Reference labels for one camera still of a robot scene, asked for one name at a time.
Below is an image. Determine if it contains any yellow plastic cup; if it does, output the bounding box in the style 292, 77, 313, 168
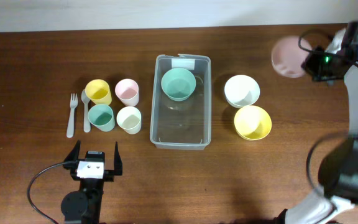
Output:
85, 79, 112, 105

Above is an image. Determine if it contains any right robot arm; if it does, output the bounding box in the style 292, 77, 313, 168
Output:
119, 25, 347, 223

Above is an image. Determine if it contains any clear plastic container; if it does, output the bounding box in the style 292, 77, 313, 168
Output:
150, 54, 212, 150

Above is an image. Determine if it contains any pink plastic bowl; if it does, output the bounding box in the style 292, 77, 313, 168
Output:
271, 35, 309, 78

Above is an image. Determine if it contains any white plastic fork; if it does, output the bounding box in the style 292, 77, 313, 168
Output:
66, 93, 78, 138

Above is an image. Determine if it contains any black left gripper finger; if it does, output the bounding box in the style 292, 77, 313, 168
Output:
63, 140, 81, 170
114, 142, 123, 176

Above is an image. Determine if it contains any green plastic cup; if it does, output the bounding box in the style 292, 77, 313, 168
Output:
88, 104, 116, 132

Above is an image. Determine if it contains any white plastic spoon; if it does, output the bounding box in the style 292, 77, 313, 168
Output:
81, 90, 91, 133

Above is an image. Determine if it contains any yellow plastic bowl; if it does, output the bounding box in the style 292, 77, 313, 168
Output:
234, 105, 272, 141

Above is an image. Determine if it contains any green plastic bowl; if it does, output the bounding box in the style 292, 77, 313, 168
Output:
161, 68, 196, 101

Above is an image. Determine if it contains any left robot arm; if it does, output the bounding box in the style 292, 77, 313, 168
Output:
61, 141, 122, 224

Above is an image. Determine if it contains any cream plastic cup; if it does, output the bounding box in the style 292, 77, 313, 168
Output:
116, 106, 142, 134

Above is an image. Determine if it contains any pink plastic cup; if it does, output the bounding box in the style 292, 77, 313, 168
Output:
115, 78, 139, 106

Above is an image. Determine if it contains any white plastic bowl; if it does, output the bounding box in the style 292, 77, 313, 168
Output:
224, 75, 260, 108

